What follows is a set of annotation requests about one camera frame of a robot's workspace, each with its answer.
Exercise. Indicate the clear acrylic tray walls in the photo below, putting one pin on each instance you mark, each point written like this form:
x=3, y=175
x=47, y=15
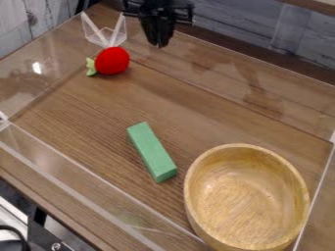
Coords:
x=203, y=96

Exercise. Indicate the green foam block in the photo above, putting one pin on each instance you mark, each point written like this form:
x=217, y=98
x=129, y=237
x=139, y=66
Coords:
x=153, y=152

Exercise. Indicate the red plush strawberry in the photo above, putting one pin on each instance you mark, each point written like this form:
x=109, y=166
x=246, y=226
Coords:
x=111, y=62

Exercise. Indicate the black table leg bracket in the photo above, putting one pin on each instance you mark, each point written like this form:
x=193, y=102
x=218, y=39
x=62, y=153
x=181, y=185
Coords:
x=41, y=238

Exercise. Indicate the wooden bowl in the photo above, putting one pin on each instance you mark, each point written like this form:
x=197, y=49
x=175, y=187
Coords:
x=246, y=199

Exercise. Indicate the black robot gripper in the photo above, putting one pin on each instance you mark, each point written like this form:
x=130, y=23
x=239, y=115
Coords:
x=174, y=11

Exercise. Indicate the clear acrylic corner bracket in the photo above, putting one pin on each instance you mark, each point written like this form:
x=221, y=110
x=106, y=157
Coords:
x=105, y=37

